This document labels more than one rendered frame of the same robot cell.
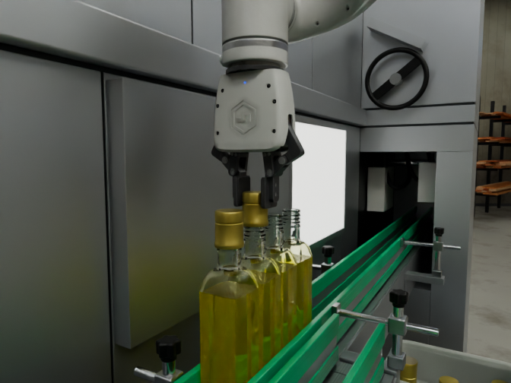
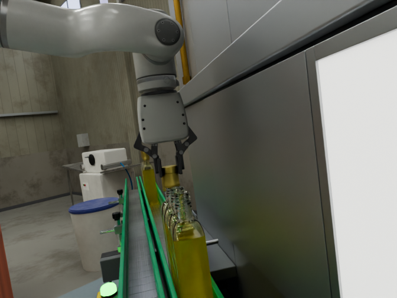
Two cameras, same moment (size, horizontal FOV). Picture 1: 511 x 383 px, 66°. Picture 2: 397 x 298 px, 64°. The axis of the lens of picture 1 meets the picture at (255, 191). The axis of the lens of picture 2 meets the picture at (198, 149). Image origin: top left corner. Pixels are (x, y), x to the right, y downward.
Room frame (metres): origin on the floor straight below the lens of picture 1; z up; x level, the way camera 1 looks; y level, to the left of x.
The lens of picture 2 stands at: (1.05, -0.40, 1.42)
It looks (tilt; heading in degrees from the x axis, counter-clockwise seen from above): 4 degrees down; 138
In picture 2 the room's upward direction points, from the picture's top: 8 degrees counter-clockwise
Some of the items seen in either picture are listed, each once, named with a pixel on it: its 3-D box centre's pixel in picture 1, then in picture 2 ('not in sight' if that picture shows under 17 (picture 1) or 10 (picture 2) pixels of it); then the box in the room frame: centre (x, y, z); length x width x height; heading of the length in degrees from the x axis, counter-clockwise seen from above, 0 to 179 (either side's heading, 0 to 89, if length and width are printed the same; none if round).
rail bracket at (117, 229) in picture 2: not in sight; (111, 233); (0.08, 0.05, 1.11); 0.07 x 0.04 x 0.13; 60
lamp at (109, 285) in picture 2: not in sight; (108, 289); (0.22, -0.05, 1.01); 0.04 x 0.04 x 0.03
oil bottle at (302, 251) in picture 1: (290, 304); (192, 276); (0.61, -0.06, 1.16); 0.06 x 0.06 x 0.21; 59
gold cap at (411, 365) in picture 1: (407, 370); not in sight; (0.76, -0.31, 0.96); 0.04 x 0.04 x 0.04
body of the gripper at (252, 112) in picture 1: (255, 108); (162, 115); (0.51, 0.00, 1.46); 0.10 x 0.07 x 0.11; 59
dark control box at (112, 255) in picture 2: not in sight; (113, 265); (-0.03, 0.09, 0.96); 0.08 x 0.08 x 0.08; 60
